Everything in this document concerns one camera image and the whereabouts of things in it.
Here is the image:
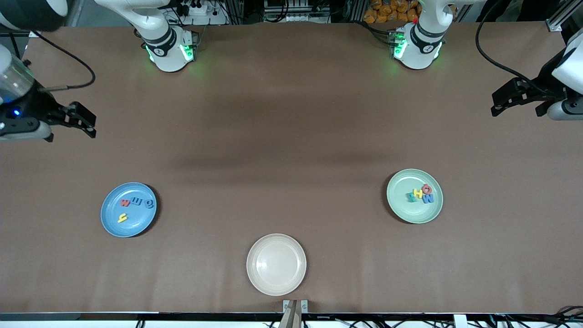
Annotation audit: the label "beige plate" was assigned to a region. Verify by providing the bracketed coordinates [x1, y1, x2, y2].
[246, 233, 307, 297]

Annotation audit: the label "orange snack bag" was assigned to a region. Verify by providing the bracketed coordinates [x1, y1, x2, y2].
[363, 0, 422, 24]

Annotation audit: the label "tangled black floor cables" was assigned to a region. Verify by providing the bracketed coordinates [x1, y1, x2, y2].
[474, 305, 583, 328]

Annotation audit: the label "pale green plate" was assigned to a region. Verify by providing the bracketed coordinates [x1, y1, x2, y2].
[386, 169, 444, 224]

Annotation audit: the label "brown table cover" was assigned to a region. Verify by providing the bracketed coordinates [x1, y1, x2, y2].
[0, 20, 583, 315]

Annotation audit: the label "blue plate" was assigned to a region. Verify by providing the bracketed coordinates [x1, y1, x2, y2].
[100, 182, 158, 238]

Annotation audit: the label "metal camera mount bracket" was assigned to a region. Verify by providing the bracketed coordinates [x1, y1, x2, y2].
[279, 299, 309, 328]

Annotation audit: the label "aluminium frame profile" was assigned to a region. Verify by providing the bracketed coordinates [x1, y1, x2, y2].
[547, 0, 575, 32]

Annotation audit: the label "white power strip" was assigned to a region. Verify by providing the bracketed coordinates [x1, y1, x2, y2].
[175, 0, 228, 26]

